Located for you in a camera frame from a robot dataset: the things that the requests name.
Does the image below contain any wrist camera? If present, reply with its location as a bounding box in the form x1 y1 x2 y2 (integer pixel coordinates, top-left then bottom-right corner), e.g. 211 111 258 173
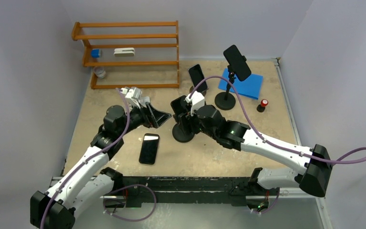
120 87 151 108
184 91 205 116

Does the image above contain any blue foam mat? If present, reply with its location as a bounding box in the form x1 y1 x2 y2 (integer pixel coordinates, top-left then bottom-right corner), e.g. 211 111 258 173
218 68 263 100

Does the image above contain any small clear plastic jar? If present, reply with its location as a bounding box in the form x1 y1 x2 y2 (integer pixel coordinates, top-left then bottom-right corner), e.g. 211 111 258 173
92 66 106 79

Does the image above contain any orange wooden rack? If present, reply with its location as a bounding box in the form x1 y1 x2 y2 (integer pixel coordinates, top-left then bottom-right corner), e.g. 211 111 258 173
71 21 181 89

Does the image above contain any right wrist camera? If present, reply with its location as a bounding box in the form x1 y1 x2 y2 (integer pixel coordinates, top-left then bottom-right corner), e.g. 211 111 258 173
184 91 205 116

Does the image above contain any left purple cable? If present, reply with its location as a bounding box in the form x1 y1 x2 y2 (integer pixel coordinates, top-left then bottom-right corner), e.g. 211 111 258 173
40 88 157 229

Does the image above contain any phone on wooden puck stand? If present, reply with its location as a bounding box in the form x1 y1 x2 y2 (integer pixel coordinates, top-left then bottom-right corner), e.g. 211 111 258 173
188 64 208 93

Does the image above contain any red black button knob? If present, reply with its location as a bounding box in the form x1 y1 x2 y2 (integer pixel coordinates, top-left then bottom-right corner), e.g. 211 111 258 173
256 99 269 113

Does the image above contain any black phone from silver stand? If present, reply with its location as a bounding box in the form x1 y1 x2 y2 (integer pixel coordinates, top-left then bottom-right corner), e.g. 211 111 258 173
139 133 160 165

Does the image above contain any white flat device on rack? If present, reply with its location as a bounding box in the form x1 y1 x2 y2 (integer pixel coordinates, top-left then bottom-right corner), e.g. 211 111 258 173
113 47 135 57

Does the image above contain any black tall round-base stand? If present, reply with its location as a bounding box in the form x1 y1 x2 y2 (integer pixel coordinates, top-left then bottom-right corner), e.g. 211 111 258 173
214 65 236 110

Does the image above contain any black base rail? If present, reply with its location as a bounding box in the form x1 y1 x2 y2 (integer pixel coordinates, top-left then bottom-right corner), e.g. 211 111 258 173
105 176 278 208

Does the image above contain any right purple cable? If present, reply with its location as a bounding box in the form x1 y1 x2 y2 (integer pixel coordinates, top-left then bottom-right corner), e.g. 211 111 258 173
187 75 366 216

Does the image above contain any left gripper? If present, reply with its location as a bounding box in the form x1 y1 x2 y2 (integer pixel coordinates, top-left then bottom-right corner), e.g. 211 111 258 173
117 100 170 137

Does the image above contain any purple cable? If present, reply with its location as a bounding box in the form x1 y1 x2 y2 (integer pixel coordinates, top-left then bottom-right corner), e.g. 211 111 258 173
187 75 366 216
40 88 157 229

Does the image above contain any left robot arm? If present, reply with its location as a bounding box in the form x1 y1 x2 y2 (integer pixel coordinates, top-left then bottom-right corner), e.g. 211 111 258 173
30 102 171 229

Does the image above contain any blue white small box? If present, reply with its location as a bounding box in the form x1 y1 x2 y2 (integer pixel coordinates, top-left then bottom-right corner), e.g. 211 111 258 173
91 49 102 59

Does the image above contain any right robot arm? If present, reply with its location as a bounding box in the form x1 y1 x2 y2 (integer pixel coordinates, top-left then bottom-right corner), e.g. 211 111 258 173
172 104 333 198

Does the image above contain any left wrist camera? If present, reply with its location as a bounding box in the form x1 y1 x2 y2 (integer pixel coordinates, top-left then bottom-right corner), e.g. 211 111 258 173
120 87 151 108

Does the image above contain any phone on tall stand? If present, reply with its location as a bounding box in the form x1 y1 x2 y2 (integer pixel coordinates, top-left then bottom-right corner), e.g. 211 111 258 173
223 44 252 82

